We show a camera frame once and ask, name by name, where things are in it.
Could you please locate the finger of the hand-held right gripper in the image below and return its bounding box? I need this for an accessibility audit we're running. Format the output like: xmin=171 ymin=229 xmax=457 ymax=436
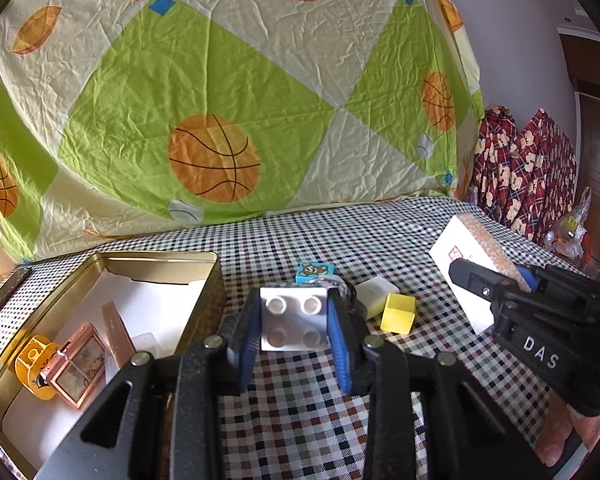
xmin=517 ymin=266 xmax=548 ymax=293
xmin=449 ymin=259 xmax=518 ymax=311

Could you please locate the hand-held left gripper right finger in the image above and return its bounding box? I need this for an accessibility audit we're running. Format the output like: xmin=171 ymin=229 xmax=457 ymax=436
xmin=327 ymin=290 xmax=551 ymax=480

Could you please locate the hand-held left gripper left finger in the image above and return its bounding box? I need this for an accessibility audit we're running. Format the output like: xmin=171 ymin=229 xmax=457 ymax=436
xmin=32 ymin=287 xmax=261 ymax=480

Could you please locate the white box with cork side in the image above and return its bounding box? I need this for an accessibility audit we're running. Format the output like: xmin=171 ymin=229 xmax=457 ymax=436
xmin=427 ymin=213 xmax=533 ymax=336

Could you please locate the purple grey crystal stone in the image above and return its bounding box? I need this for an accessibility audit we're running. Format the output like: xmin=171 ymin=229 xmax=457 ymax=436
xmin=332 ymin=280 xmax=368 ymax=318

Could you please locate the white studded building block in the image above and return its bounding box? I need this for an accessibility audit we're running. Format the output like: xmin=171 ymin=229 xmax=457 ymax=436
xmin=259 ymin=285 xmax=328 ymax=352

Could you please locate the gold tin box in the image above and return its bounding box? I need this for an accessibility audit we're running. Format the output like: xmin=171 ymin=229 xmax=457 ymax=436
xmin=0 ymin=250 xmax=227 ymax=478

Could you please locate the white cube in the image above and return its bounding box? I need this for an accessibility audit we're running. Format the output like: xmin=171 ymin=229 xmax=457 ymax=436
xmin=355 ymin=276 xmax=398 ymax=318

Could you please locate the yellow cube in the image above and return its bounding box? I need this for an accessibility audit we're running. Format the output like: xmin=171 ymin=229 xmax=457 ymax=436
xmin=380 ymin=292 xmax=417 ymax=335

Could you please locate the blue bear print block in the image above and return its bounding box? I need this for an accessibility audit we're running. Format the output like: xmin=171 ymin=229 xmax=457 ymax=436
xmin=295 ymin=261 xmax=340 ymax=288

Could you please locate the clear plastic box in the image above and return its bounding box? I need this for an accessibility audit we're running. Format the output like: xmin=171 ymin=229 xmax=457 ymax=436
xmin=107 ymin=332 xmax=163 ymax=376

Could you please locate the yellow toy block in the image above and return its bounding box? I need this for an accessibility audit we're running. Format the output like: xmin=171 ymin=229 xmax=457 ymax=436
xmin=14 ymin=334 xmax=68 ymax=401

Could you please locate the person's right hand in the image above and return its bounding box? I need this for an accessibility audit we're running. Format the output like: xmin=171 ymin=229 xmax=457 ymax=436
xmin=532 ymin=400 xmax=596 ymax=468

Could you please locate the clear plastic bag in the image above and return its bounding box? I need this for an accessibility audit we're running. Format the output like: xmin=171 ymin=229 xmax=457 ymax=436
xmin=542 ymin=187 xmax=593 ymax=261

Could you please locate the checkered tablecloth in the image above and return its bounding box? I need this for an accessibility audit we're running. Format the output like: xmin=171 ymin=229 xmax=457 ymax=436
xmin=0 ymin=195 xmax=596 ymax=480

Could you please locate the red patterned cloth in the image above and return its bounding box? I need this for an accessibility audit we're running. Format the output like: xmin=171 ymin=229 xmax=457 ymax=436
xmin=455 ymin=105 xmax=578 ymax=246

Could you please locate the brown wooden cabinet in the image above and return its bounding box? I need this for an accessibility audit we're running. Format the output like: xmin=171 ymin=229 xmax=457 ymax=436
xmin=572 ymin=80 xmax=600 ymax=281

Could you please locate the black smartphone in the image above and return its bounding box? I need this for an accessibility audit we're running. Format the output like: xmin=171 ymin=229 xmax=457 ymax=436
xmin=0 ymin=266 xmax=33 ymax=316

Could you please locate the basketball print bedsheet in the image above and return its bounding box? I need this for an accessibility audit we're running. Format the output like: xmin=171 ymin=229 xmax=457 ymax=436
xmin=0 ymin=0 xmax=486 ymax=266

